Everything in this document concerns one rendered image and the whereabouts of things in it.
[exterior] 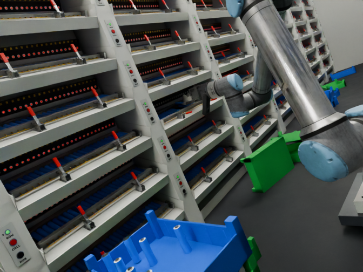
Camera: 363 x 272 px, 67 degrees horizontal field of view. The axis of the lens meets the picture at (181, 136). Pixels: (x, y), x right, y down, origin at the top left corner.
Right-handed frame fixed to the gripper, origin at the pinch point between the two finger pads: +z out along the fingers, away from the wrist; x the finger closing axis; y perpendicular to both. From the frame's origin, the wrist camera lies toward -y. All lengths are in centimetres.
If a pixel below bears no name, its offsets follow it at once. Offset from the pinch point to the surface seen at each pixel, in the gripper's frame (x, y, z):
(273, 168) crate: -9, -50, -35
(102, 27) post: 41, 46, -5
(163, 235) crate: 84, -25, -44
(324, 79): -309, -55, -10
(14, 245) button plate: 106, -15, -7
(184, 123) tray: 14.7, -8.8, -6.5
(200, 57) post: -29.2, 22.7, -2.9
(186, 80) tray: -0.4, 12.1, -6.6
